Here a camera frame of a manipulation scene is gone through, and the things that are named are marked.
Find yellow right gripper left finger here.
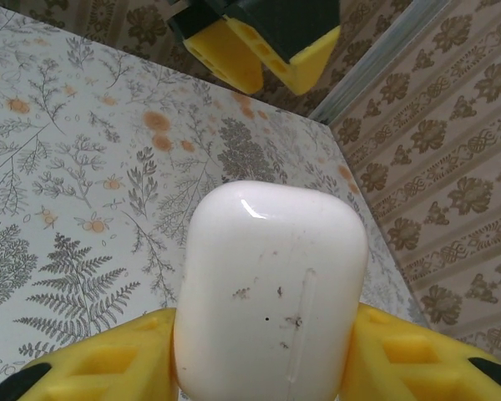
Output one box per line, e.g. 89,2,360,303
0,307,181,401

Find aluminium frame post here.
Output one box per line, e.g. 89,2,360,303
307,0,421,123

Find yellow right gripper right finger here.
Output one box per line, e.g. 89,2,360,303
337,302,501,401

